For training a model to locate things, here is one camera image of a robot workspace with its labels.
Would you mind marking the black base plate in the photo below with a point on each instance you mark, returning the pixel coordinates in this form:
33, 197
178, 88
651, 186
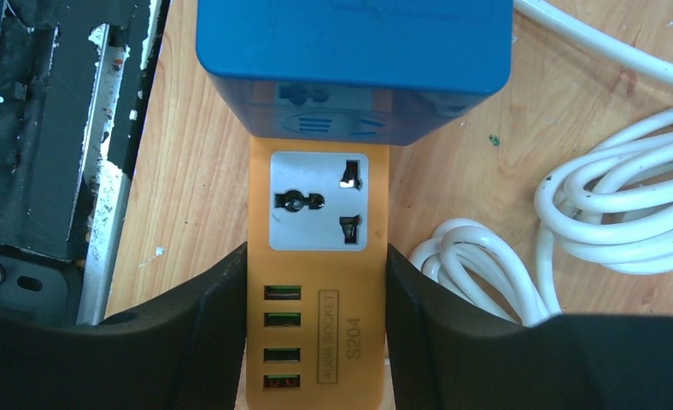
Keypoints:
75, 82

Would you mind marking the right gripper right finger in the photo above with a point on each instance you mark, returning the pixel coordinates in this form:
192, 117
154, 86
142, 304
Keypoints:
448, 354

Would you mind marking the blue cube adapter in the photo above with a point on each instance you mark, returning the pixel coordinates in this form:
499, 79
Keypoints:
369, 71

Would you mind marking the orange power strip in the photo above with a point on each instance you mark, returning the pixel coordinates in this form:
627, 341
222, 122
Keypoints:
316, 282

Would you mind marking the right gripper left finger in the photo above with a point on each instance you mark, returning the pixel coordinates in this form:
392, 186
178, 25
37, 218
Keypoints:
180, 350

